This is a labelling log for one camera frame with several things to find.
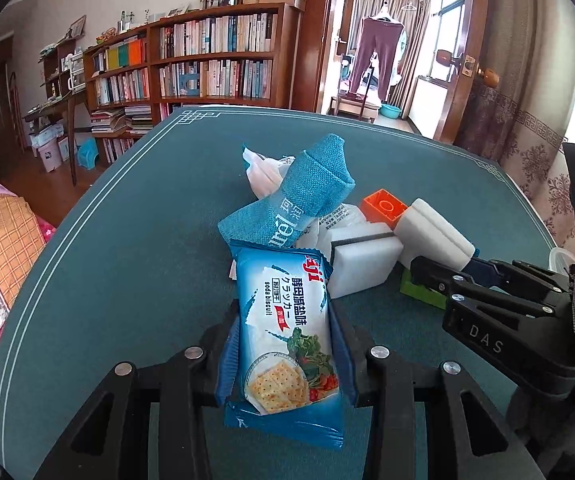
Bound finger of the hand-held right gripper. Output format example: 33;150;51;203
470;259;573;293
410;255;568;326

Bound orange plaid blanket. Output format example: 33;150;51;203
0;192;48;321

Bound white cotton swab bag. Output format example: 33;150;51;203
240;143;373;251

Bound window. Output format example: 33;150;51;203
427;0;468;83

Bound small wooden shelf unit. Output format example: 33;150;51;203
40;37;88;106

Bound brown curtain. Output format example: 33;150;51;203
355;0;431;116

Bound blue linen pouch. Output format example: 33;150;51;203
217;133;357;251

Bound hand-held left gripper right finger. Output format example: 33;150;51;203
330;305;548;480

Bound wooden door frame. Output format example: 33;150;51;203
292;0;358;113

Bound rows of shelved books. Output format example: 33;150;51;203
90;12;275;161

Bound white sponge with dark stripe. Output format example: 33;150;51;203
325;220;405;298

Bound wooden side table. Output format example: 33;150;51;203
22;92;90;186

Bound orange toy block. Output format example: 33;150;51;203
359;189;411;223

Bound blue cracker packet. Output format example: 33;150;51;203
222;240;345;451

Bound wooden bookshelf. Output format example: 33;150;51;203
83;2;303;166

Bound wooden door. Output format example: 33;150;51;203
432;0;493;146

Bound white storage bin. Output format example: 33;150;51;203
37;137;63;173

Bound green toy block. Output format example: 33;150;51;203
400;267;448;311

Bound wooden chair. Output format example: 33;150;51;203
330;95;375;123

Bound white purple patterned curtain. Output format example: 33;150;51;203
455;80;575;256

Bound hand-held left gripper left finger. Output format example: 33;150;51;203
32;302;240;480

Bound hanging purple pants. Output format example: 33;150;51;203
348;16;405;103

